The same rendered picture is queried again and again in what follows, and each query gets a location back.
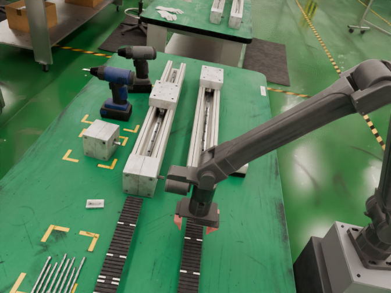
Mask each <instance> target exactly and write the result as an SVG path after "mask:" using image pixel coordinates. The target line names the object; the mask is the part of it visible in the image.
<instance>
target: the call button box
mask: <svg viewBox="0 0 391 293"><path fill-rule="evenodd" d="M247 169H248V164H246V165H244V166H243V167H241V168H240V169H239V170H238V171H236V172H234V173H232V174H230V175H229V176H235V177H241V178H245V175H246V172H247Z"/></svg>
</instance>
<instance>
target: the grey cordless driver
mask: <svg viewBox="0 0 391 293"><path fill-rule="evenodd" d="M111 52H112V53H118V56H121V57H124V58H126V59H131V58H132V60H133V64H134V67H136V80H135V83H134V84H133V85H130V84H129V85H126V88H127V92H128V93H151V91H152V84H151V80H150V78H149V77H148V73H149V67H148V61H146V60H152V59H153V60H155V59H156V57H157V50H156V48H155V47H153V48H152V47H141V46H125V48H120V49H118V51H117V52H116V51H111Z"/></svg>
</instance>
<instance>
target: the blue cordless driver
mask: <svg viewBox="0 0 391 293"><path fill-rule="evenodd" d="M84 70H85V71H89V72H90V74H91V75H93V76H95V77H98V79H99V80H104V81H107V82H109V89H110V90H112V97H113V98H108V99H107V100H105V102H104V103H103V105H102V106H101V108H100V110H99V111H100V114H101V117H103V118H107V119H114V120H120V121H124V122H128V121H129V119H130V116H131V114H132V104H130V102H129V101H127V98H128V96H127V88H126V85H129V84H130V85H133V84H134V83H135V80H136V73H135V72H134V71H131V70H128V69H122V68H118V67H112V66H107V67H106V66H103V65H100V66H99V67H91V68H90V70H88V69H84Z"/></svg>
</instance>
